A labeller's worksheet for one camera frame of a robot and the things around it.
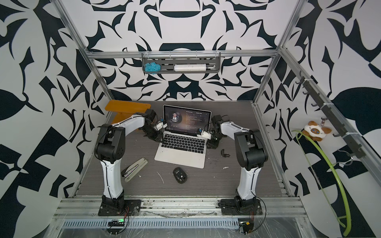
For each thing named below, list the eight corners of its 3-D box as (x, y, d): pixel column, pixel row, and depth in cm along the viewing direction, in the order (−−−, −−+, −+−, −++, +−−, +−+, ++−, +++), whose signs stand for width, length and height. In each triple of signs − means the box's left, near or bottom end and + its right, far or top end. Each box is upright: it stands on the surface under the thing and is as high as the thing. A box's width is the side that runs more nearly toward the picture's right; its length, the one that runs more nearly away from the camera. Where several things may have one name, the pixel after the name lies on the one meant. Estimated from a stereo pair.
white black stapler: (121, 174, 87) (119, 172, 84) (142, 156, 94) (141, 154, 91) (126, 181, 84) (124, 180, 82) (148, 162, 91) (147, 160, 88)
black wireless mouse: (180, 186, 83) (180, 184, 80) (172, 172, 87) (171, 170, 85) (188, 180, 85) (188, 178, 82) (180, 167, 89) (179, 165, 87)
